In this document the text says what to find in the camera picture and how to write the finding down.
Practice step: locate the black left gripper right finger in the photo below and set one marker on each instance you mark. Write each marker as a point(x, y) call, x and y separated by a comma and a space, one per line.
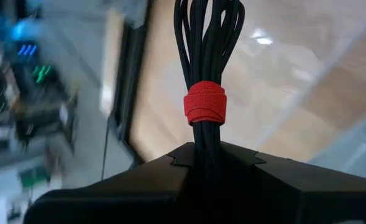
point(294, 193)

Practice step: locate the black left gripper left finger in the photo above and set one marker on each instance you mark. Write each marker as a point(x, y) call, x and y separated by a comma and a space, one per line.
point(123, 193)

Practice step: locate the clear plastic bin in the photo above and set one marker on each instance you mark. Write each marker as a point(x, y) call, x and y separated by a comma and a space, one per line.
point(294, 62)

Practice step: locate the black computer case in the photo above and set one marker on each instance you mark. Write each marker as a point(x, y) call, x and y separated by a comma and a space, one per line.
point(39, 99)

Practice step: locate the black aluminium table frame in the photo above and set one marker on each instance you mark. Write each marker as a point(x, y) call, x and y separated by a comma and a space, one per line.
point(133, 77)

